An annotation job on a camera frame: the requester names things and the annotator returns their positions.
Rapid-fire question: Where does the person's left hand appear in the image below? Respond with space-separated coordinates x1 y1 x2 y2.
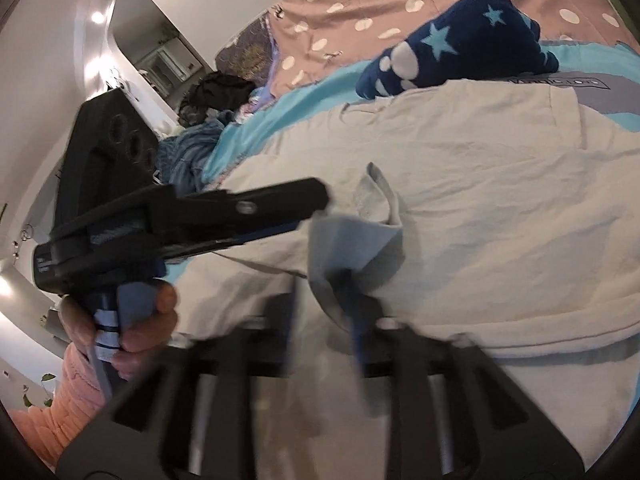
60 280 179 381

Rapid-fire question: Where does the dark clothes pile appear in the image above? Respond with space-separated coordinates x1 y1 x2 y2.
177 71 258 126

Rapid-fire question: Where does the patterned quilt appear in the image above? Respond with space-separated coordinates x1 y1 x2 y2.
216 10 278 108

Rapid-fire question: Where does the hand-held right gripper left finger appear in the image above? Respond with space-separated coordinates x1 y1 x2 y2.
56 280 302 480

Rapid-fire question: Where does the blue striped cloth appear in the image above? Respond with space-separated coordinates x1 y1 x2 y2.
155 120 231 193

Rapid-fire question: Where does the person's left forearm pink sleeve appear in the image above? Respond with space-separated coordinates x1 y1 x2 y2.
10 344 108 463

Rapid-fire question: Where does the wall mirror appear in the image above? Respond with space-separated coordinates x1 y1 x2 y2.
111 0 212 97

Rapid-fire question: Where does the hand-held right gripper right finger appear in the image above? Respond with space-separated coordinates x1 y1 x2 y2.
342 270 584 480

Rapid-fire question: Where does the navy star fleece blanket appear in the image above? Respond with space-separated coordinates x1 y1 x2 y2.
356 0 560 100

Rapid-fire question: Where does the pink polka-dot sheet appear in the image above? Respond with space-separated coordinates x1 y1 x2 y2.
265 0 636 103

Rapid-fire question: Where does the turquoise grey bed blanket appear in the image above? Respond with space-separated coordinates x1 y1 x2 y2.
202 40 640 196

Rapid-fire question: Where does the green plant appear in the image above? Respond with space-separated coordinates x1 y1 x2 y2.
21 371 57 409

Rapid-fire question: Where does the white towel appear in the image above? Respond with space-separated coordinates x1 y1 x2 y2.
167 80 640 480

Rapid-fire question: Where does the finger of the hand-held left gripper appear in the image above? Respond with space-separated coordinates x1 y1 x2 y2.
165 219 304 264
147 177 332 253

